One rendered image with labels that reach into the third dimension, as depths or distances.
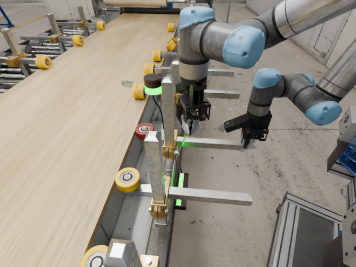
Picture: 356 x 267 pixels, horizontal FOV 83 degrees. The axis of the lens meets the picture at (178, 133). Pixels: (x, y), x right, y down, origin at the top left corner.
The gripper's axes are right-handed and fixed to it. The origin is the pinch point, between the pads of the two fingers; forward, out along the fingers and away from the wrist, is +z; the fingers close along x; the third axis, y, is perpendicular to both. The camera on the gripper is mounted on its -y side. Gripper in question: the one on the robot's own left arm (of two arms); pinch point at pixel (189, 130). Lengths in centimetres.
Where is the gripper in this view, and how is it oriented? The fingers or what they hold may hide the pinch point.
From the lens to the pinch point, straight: 67.5
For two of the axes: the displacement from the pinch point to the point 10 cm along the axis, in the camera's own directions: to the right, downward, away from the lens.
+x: 9.7, -1.6, 1.9
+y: 2.5, 6.1, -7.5
